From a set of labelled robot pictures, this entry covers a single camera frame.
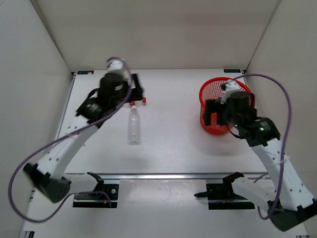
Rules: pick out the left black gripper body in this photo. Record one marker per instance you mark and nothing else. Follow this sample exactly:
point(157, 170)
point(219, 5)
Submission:
point(120, 98)

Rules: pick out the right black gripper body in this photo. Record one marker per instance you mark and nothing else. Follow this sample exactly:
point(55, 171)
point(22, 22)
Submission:
point(232, 118)

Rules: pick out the red label clear bottle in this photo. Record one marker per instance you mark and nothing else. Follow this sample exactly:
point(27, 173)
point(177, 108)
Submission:
point(138, 103)

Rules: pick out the clear unlabelled plastic bottle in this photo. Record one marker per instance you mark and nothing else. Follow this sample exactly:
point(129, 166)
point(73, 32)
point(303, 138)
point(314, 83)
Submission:
point(134, 127)

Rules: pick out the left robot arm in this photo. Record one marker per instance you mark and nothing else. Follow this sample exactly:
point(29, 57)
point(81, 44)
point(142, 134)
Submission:
point(48, 173)

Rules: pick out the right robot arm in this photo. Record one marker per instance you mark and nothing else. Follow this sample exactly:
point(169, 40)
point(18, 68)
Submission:
point(292, 203)

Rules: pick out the red mesh plastic bin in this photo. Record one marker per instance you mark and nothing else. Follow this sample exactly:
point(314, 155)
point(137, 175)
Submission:
point(212, 90)

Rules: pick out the left corner dark label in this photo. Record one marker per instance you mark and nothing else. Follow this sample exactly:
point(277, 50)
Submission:
point(85, 72)

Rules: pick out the corner dark label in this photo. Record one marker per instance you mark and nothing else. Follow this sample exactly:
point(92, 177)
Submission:
point(232, 71)
point(85, 72)

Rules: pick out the right corner dark label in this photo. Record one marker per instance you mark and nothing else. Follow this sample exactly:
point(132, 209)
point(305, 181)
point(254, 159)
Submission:
point(232, 71)

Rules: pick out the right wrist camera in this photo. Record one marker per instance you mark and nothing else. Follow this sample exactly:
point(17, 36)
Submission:
point(229, 87)

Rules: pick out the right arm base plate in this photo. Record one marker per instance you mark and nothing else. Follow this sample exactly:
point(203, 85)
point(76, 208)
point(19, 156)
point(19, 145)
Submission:
point(219, 198)

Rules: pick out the aluminium table edge rail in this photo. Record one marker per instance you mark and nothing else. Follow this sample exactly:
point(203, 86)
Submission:
point(164, 176)

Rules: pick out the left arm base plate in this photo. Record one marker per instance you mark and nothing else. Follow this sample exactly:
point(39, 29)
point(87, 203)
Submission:
point(99, 200)

